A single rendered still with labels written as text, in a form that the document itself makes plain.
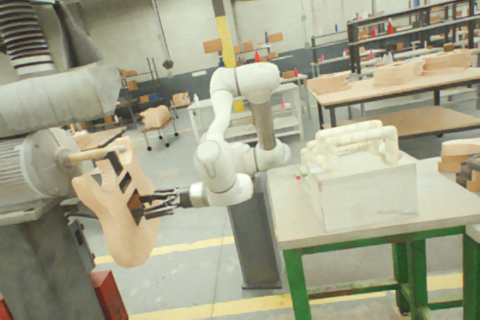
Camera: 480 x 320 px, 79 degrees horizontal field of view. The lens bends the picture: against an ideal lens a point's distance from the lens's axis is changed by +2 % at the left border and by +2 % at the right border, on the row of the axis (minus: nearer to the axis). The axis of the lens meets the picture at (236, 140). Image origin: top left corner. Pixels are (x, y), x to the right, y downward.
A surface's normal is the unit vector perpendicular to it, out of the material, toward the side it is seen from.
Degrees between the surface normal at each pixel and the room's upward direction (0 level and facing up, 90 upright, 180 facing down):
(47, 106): 90
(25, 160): 65
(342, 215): 90
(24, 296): 90
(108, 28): 90
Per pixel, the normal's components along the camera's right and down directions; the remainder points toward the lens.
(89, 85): -0.04, 0.28
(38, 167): 0.83, -0.09
